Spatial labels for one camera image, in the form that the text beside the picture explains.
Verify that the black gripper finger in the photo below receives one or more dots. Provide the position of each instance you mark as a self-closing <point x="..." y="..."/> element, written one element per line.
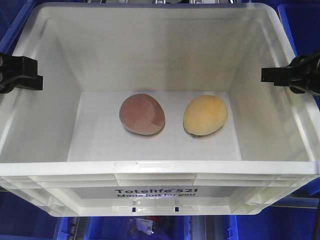
<point x="22" y="82"/>
<point x="18" y="65"/>

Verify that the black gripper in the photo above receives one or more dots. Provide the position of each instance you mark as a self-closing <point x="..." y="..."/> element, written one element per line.
<point x="312" y="75"/>

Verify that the brown plush ball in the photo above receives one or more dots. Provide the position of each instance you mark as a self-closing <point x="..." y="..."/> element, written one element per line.
<point x="142" y="114"/>

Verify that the white plastic tote box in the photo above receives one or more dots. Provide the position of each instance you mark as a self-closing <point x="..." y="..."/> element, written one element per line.
<point x="37" y="127"/>

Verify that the blue bin left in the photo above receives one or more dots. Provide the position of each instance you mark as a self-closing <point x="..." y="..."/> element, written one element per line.
<point x="13" y="15"/>

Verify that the blue bin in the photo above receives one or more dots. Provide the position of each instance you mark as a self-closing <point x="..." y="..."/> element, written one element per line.
<point x="13" y="15"/>
<point x="301" y="22"/>
<point x="20" y="220"/>

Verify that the blue bin right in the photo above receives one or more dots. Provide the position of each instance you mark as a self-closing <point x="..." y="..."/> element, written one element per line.
<point x="301" y="22"/>

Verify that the blue bin lower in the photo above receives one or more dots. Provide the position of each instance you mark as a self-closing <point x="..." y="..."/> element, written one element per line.
<point x="20" y="220"/>

